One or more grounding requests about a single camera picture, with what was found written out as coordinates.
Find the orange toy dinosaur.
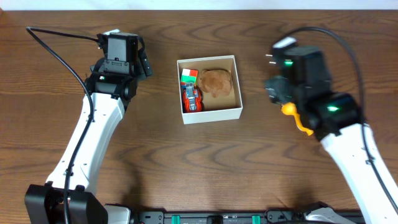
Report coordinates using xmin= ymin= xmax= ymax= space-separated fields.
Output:
xmin=281 ymin=102 xmax=313 ymax=136

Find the multicoloured puzzle cube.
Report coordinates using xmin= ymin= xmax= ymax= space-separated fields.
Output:
xmin=180 ymin=68 xmax=198 ymax=85

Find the red toy car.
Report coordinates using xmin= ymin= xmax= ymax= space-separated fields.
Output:
xmin=182 ymin=83 xmax=203 ymax=113

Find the brown plush toy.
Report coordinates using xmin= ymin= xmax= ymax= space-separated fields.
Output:
xmin=197 ymin=69 xmax=232 ymax=98

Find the white cardboard box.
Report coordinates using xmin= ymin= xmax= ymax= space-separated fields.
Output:
xmin=177 ymin=55 xmax=243 ymax=124

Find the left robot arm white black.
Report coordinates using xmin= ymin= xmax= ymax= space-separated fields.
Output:
xmin=24 ymin=29 xmax=153 ymax=223

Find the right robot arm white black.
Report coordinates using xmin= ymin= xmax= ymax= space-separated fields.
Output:
xmin=266 ymin=42 xmax=397 ymax=223

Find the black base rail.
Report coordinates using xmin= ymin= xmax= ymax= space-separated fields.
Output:
xmin=104 ymin=203 xmax=366 ymax=224

